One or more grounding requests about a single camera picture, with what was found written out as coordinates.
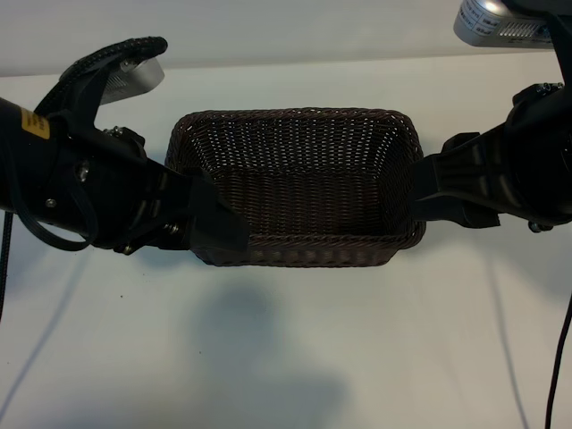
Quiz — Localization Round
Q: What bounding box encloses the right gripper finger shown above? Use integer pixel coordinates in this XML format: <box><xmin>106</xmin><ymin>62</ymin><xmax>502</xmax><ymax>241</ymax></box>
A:
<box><xmin>407</xmin><ymin>190</ymin><xmax>501</xmax><ymax>228</ymax></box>
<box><xmin>408</xmin><ymin>120</ymin><xmax>515</xmax><ymax>211</ymax></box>

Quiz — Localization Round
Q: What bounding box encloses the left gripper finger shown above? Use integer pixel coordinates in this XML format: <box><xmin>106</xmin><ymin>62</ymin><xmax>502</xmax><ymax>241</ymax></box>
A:
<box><xmin>156</xmin><ymin>223</ymin><xmax>196</xmax><ymax>252</ymax></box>
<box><xmin>138</xmin><ymin>158</ymin><xmax>249</xmax><ymax>261</ymax></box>

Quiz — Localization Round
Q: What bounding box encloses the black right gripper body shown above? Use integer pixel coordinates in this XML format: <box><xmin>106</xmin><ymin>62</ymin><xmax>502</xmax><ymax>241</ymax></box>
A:
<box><xmin>507</xmin><ymin>82</ymin><xmax>572</xmax><ymax>231</ymax></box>

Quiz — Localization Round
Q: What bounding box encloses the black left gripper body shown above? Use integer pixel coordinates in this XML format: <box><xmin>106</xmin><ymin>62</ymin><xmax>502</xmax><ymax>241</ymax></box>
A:
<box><xmin>48</xmin><ymin>120</ymin><xmax>160</xmax><ymax>256</ymax></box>

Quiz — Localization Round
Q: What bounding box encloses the brown wicker basket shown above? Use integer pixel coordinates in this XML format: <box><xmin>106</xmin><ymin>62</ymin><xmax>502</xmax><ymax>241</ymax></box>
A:
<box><xmin>164</xmin><ymin>105</ymin><xmax>428</xmax><ymax>269</ymax></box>

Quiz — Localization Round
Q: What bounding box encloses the black left camera bracket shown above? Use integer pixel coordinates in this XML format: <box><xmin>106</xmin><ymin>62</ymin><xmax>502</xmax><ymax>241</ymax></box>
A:
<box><xmin>46</xmin><ymin>51</ymin><xmax>135</xmax><ymax>138</ymax></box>

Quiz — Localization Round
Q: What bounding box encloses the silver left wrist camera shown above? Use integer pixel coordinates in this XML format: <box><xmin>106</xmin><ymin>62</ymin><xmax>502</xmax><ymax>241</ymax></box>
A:
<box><xmin>100</xmin><ymin>57</ymin><xmax>165</xmax><ymax>106</ymax></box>

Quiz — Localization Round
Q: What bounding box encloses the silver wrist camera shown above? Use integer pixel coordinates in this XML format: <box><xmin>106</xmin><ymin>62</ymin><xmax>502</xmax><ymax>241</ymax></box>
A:
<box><xmin>100</xmin><ymin>57</ymin><xmax>165</xmax><ymax>106</ymax></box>
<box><xmin>453</xmin><ymin>0</ymin><xmax>558</xmax><ymax>48</ymax></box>

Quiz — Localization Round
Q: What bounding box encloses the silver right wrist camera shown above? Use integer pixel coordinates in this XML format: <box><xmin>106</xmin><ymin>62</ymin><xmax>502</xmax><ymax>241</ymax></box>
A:
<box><xmin>453</xmin><ymin>0</ymin><xmax>558</xmax><ymax>48</ymax></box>

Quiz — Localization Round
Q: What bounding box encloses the black braided cable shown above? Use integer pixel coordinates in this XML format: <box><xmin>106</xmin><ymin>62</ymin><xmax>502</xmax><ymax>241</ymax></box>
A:
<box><xmin>0</xmin><ymin>35</ymin><xmax>170</xmax><ymax>323</ymax></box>

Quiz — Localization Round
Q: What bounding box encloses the thin dark cable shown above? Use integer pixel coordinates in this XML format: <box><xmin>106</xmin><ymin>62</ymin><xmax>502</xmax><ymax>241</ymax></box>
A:
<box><xmin>545</xmin><ymin>290</ymin><xmax>572</xmax><ymax>429</ymax></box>

